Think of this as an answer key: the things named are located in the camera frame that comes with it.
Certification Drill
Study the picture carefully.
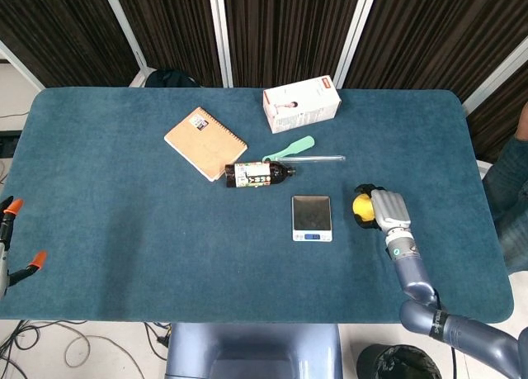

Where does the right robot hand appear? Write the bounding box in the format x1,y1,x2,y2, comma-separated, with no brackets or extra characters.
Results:
354,183,413,234

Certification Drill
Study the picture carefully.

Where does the yellow pear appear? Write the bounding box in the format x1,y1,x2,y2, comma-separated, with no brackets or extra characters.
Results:
351,192,375,223

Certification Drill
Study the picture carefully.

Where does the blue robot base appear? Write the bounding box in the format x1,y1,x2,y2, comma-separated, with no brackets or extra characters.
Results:
164,323,343,379

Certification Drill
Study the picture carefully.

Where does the silver kitchen scale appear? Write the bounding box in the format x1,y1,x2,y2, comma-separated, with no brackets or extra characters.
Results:
291,195,333,243

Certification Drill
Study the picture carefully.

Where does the clear glass test tube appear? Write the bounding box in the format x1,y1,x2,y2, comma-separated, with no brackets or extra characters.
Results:
280,154,347,163

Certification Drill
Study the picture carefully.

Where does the light green brush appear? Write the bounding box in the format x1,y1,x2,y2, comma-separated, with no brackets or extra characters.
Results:
262,135,316,163

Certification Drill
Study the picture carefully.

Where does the white cardboard box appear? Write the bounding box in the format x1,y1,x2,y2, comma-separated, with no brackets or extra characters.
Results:
262,74,342,135

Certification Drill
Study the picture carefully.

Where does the brown tea bottle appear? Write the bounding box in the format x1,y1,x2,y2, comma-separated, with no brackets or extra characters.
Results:
224,161,298,189

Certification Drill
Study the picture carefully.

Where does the black trash bin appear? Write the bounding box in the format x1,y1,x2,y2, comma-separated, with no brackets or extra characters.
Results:
356,343,443,379

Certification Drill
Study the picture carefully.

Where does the dark pleated partition panel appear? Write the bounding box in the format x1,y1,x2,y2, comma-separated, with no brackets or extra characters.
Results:
0,0,139,89
222,0,365,89
111,0,224,88
344,0,528,104

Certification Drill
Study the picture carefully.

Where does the tan spiral notebook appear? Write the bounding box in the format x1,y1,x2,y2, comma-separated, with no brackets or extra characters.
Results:
163,107,249,183

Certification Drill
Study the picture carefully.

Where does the teal table cloth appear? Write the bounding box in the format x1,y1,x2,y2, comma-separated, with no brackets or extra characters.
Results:
0,87,516,325

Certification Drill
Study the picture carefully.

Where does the black bag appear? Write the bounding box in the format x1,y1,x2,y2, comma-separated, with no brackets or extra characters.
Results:
144,68,201,88

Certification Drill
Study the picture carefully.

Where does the black orange-tipped spring clamp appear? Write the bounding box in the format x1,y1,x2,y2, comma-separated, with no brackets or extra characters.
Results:
0,197,49,298

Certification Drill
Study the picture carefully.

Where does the black arm strap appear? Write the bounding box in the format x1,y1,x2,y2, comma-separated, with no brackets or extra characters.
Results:
430,307,450,339

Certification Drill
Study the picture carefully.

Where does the white partition frame post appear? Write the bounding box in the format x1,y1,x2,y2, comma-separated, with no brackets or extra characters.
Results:
461,44,528,116
0,40,45,92
207,0,234,88
332,0,381,89
98,0,150,71

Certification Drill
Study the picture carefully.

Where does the grey floor cable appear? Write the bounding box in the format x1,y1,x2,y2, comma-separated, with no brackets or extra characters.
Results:
64,320,146,379

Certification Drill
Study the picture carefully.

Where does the black floor cable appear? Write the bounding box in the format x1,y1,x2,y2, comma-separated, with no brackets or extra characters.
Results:
0,319,90,379

